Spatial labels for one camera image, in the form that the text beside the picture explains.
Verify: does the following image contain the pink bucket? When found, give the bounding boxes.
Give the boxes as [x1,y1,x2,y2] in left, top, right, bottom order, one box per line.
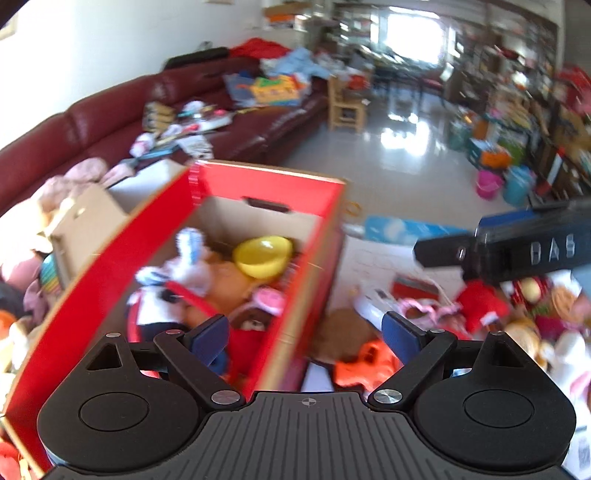
[476,170,504,201]

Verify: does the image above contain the brown round plush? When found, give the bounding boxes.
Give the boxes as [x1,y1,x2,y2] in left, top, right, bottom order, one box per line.
[308,308,379,365]

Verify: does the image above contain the dark red leather sofa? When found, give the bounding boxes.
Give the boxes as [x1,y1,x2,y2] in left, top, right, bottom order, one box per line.
[1,57,328,211]

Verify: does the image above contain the red plush toy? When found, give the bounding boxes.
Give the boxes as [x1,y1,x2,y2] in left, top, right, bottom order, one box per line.
[456,280,512,339]

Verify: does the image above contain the yellow plastic bowl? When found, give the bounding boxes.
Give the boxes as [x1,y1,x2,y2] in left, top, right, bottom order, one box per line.
[232,235,294,280]

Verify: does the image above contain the blue mat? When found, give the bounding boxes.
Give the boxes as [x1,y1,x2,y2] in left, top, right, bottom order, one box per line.
[342,215,466,246]

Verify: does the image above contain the red booklet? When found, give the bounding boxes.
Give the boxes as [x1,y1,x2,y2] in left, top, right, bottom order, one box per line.
[391,274,440,301]

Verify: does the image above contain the white toy game device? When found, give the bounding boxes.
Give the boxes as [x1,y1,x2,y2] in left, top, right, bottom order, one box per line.
[353,287,400,331]

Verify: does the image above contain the pink heart sunglasses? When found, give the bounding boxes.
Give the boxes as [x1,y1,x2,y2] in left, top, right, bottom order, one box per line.
[398,298,460,330]

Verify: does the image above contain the white rabbit plush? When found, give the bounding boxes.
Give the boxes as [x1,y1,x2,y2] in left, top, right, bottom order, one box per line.
[128,227,213,341]

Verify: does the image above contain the red cardboard gift box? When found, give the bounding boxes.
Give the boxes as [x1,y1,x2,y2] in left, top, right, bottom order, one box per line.
[3,162,346,479]

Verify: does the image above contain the orange toy water gun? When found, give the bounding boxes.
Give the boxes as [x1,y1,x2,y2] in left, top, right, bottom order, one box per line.
[334,339,403,393]

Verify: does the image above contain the brown cardboard box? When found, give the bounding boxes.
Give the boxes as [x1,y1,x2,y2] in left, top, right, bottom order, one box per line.
[49,159,185,287]

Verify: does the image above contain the white plush animal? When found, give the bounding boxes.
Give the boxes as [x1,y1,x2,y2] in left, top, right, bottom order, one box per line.
[549,330,590,402]

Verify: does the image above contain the blue bucket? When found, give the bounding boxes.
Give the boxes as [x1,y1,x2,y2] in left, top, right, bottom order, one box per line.
[503,166,536,207]

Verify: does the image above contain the wooden chair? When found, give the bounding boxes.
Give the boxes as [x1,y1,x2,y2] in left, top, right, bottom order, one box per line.
[328,76,370,134]

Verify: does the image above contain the colourful toy block set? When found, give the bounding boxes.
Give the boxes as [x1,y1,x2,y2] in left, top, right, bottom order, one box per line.
[250,75,301,106]

